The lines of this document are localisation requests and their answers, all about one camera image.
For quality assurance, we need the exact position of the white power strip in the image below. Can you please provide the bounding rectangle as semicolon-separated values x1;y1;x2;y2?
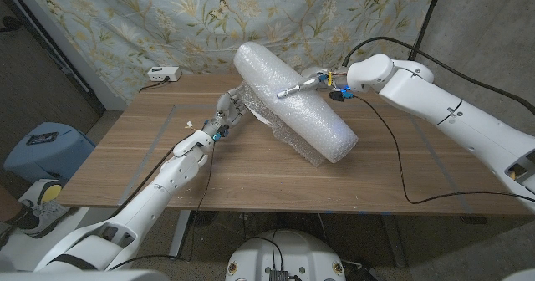
147;66;183;83

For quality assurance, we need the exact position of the bubble wrap roll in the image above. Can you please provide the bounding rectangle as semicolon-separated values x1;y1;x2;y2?
232;41;359;168

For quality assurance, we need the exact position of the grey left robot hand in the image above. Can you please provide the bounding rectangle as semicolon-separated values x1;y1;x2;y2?
204;86;252;138

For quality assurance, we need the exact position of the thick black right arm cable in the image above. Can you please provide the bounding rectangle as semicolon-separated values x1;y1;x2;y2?
341;36;535;117

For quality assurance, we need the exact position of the grey white sneaker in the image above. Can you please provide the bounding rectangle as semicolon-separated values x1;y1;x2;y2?
14;197;70;238

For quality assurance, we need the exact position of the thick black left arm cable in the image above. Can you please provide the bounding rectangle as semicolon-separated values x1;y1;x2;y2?
110;132;197;219

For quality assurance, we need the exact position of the grey table leg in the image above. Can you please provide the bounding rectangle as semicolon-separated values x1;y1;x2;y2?
382;214;409;268
169;209;193;260

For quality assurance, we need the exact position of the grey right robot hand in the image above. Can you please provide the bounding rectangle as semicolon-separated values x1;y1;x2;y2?
276;69;350;100

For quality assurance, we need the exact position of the black power strip cord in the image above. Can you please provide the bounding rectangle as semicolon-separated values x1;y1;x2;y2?
139;77;171;93

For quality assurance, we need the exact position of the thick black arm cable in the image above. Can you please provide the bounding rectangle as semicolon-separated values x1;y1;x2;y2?
341;36;535;117
110;132;197;219

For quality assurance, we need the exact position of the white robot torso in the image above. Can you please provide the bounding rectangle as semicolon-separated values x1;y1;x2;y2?
225;229;347;281

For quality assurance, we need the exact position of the person bare lower leg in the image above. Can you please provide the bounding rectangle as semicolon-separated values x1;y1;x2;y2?
0;188;22;227

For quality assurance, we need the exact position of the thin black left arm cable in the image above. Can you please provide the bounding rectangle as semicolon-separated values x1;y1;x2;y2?
106;140;217;272

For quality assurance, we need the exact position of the black backdrop stand pole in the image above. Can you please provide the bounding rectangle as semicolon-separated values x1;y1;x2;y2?
402;0;444;75

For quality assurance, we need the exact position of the floral printed backdrop cloth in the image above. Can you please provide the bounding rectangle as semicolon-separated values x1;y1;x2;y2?
23;0;442;105

